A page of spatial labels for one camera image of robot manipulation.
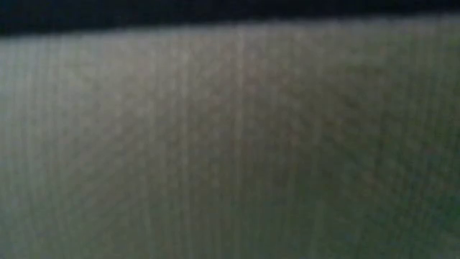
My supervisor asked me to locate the navy white-striped fabric box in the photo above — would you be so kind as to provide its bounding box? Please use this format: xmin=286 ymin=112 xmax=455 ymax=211
xmin=0 ymin=0 xmax=460 ymax=259

